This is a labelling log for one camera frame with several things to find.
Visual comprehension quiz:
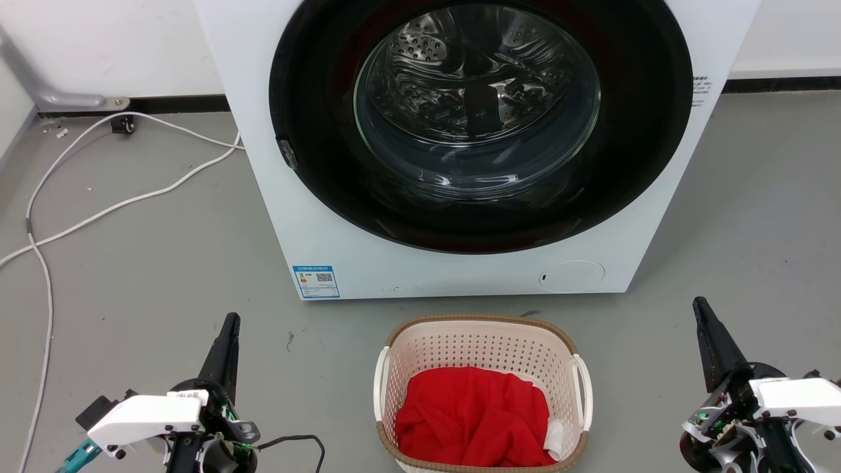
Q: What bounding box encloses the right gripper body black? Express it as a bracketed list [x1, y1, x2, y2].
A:
[680, 365, 841, 473]

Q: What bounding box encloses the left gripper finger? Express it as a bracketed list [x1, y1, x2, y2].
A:
[222, 313, 240, 405]
[196, 313, 232, 388]

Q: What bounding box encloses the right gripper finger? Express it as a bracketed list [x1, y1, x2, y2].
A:
[693, 297, 737, 395]
[699, 297, 751, 385]

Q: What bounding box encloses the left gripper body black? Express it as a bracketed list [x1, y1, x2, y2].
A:
[164, 378, 261, 473]

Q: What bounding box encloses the white brown-rimmed laundry basket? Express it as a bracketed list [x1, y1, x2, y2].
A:
[373, 314, 594, 473]

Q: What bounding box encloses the blue energy label sticker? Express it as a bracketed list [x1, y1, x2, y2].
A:
[292, 265, 341, 300]

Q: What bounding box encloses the teal connector piece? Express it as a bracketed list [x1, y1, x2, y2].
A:
[55, 440, 102, 473]

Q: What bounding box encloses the round white filter cover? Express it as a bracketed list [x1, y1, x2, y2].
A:
[539, 260, 606, 294]

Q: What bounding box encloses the white front-load washing machine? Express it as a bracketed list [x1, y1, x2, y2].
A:
[193, 0, 763, 302]

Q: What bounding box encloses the small white cloth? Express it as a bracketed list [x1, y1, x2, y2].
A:
[543, 419, 566, 462]

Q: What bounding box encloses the red cloth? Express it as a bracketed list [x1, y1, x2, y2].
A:
[394, 367, 559, 468]

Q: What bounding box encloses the round black washing machine door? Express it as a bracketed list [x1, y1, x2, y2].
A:
[268, 0, 694, 255]

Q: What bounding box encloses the steel washing machine drum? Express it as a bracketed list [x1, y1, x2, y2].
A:
[365, 5, 595, 148]

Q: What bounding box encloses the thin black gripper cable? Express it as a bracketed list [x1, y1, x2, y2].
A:
[253, 434, 327, 473]

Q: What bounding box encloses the long white power cable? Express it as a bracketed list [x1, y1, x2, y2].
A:
[18, 112, 246, 473]

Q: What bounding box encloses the grey metal pipe bracket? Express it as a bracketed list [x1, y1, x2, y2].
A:
[0, 30, 131, 112]

